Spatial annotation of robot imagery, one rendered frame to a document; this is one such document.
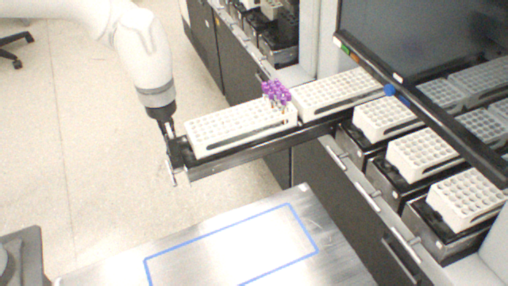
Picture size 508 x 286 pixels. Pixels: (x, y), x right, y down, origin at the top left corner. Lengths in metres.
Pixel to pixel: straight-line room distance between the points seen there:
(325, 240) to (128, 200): 1.40
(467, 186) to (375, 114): 0.30
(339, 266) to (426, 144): 0.39
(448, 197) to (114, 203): 1.61
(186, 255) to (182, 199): 1.18
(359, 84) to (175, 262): 0.71
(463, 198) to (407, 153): 0.17
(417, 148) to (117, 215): 1.48
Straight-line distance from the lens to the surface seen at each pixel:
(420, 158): 1.06
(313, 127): 1.18
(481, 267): 1.08
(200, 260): 0.92
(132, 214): 2.11
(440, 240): 1.00
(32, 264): 1.20
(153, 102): 0.97
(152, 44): 0.89
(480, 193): 1.03
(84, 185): 2.33
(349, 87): 1.23
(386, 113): 1.16
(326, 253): 0.91
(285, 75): 1.50
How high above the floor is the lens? 1.60
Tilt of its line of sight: 44 degrees down
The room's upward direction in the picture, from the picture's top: 5 degrees counter-clockwise
